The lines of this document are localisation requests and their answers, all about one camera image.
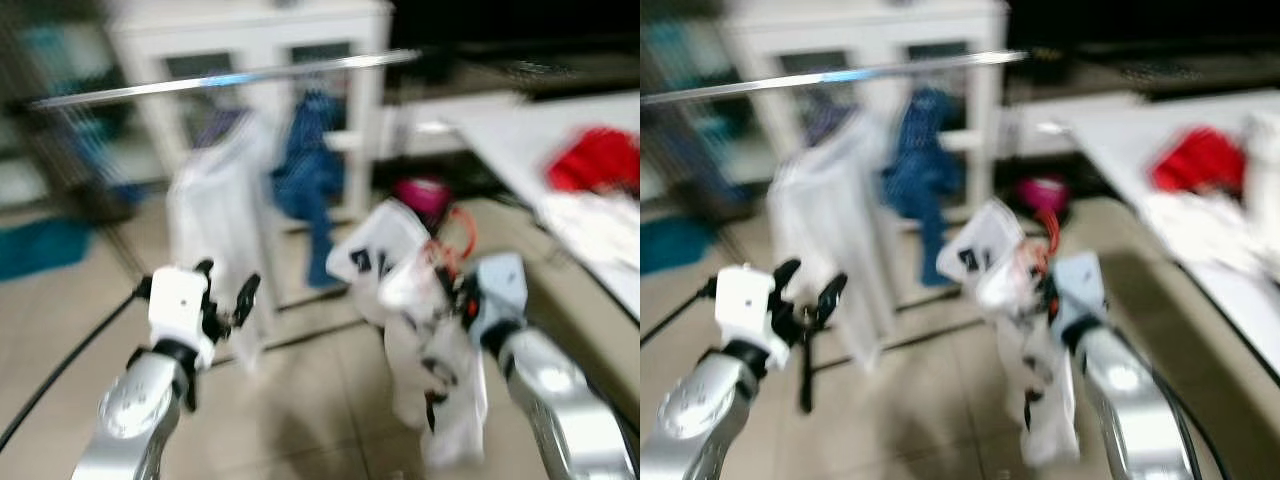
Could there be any white cabinet with glass doors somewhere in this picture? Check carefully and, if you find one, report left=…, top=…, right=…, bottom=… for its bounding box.
left=722, top=0, right=1011, bottom=231
left=105, top=0, right=396, bottom=226

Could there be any magenta plastic object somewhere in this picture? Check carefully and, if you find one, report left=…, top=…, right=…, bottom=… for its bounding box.
left=1015, top=175, right=1071, bottom=213
left=392, top=176, right=453, bottom=218

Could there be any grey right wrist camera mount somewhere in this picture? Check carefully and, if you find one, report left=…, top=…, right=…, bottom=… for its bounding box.
left=1050, top=250, right=1106, bottom=346
left=463, top=252, right=529, bottom=346

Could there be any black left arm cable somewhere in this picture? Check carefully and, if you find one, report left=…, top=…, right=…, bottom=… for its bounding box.
left=640, top=283, right=723, bottom=346
left=0, top=288, right=153, bottom=453

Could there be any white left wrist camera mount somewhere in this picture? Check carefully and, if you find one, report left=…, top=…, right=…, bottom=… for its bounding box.
left=715, top=264, right=791, bottom=369
left=147, top=264, right=217, bottom=369

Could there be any white hanging garment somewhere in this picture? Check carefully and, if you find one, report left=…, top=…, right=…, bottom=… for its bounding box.
left=768, top=108, right=898, bottom=373
left=167, top=108, right=281, bottom=373

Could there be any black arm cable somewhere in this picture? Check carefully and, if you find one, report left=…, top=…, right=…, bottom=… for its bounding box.
left=1105, top=320, right=1236, bottom=480
left=0, top=288, right=153, bottom=453
left=640, top=283, right=723, bottom=346

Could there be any white crumpled garment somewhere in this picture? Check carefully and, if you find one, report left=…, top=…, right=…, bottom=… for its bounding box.
left=538, top=190, right=641, bottom=273
left=1138, top=190, right=1280, bottom=279

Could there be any metal clothes rack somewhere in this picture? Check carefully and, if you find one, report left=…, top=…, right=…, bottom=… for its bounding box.
left=640, top=47, right=1051, bottom=416
left=28, top=47, right=451, bottom=351

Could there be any red plastic hanger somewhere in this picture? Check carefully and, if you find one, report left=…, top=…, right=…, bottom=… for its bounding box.
left=425, top=205, right=481, bottom=293
left=1030, top=205, right=1063, bottom=276

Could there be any white printed garment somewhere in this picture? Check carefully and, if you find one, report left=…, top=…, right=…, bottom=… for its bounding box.
left=935, top=197, right=1086, bottom=469
left=325, top=197, right=493, bottom=471

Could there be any red garment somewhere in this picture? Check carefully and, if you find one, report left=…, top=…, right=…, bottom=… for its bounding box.
left=543, top=125, right=641, bottom=197
left=1148, top=126, right=1251, bottom=197

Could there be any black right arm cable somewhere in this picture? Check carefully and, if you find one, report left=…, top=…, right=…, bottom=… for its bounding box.
left=1105, top=320, right=1236, bottom=480

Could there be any purple plastic hanger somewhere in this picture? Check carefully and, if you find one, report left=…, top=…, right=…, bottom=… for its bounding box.
left=190, top=103, right=253, bottom=149
left=803, top=100, right=866, bottom=149

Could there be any blue denim garment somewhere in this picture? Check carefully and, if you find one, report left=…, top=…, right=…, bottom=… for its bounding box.
left=272, top=88, right=351, bottom=291
left=880, top=86, right=969, bottom=289

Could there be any teal floor mat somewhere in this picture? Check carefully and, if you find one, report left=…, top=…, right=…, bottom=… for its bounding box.
left=0, top=217, right=96, bottom=284
left=640, top=215, right=703, bottom=278

